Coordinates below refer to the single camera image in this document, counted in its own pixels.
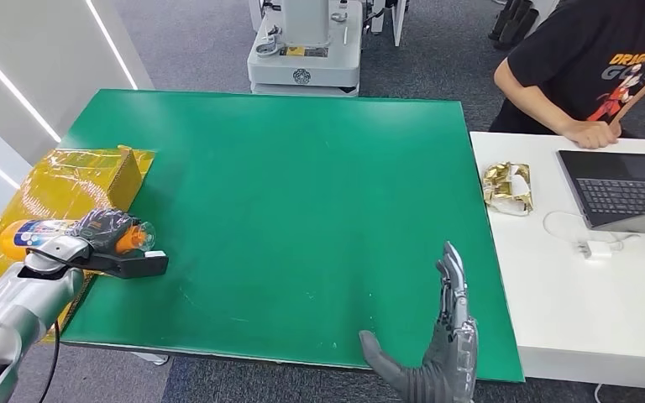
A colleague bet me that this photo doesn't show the black chair legs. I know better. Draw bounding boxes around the black chair legs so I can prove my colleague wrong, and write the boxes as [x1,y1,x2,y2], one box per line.
[488,0,541,51]

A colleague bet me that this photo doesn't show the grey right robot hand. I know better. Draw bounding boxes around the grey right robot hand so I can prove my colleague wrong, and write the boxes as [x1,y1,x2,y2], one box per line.
[358,241,478,403]

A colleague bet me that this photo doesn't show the cardboard box in yellow film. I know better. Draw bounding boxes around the cardboard box in yellow film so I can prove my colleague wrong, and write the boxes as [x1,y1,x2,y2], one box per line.
[0,145,157,343]

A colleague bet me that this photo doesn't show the green table mat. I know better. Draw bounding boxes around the green table mat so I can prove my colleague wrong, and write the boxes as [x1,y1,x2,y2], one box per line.
[60,88,526,384]

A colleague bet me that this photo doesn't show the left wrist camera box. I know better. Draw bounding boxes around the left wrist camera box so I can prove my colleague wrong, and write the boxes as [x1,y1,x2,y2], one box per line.
[112,250,170,280]

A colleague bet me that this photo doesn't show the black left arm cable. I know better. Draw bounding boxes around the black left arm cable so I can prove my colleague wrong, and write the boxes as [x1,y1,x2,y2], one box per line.
[24,247,86,403]

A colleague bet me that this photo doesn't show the orange bottle with printed label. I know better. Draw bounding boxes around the orange bottle with printed label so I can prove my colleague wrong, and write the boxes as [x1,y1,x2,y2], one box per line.
[0,218,157,261]

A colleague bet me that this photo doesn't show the person's right hand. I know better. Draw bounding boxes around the person's right hand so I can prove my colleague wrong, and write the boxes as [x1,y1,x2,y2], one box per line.
[559,118,621,150]

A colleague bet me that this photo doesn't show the white wheeled machine base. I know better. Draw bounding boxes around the white wheeled machine base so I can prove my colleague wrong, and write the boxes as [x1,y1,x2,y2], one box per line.
[246,0,364,98]

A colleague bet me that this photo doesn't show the white desk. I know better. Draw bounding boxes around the white desk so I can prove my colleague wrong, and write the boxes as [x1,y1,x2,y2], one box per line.
[469,131,645,392]

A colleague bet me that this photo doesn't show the crumpled gold foil wrapper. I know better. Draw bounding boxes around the crumpled gold foil wrapper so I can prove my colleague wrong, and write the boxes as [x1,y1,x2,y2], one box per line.
[481,161,535,217]

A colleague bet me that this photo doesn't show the white charger adapter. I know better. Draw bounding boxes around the white charger adapter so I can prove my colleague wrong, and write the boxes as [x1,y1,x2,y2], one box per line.
[574,239,613,261]

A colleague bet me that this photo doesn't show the thin white cable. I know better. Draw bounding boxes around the thin white cable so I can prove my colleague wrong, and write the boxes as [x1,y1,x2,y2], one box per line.
[543,210,642,246]

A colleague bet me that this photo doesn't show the dark grey laptop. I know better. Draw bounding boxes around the dark grey laptop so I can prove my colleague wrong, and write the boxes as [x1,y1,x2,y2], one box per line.
[556,149,645,236]

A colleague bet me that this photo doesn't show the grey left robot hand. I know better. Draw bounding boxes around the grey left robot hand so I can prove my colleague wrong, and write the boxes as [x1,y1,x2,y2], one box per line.
[69,208,140,251]

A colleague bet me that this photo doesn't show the white stand leg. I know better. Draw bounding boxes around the white stand leg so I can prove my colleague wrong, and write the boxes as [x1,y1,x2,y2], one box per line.
[370,0,410,48]

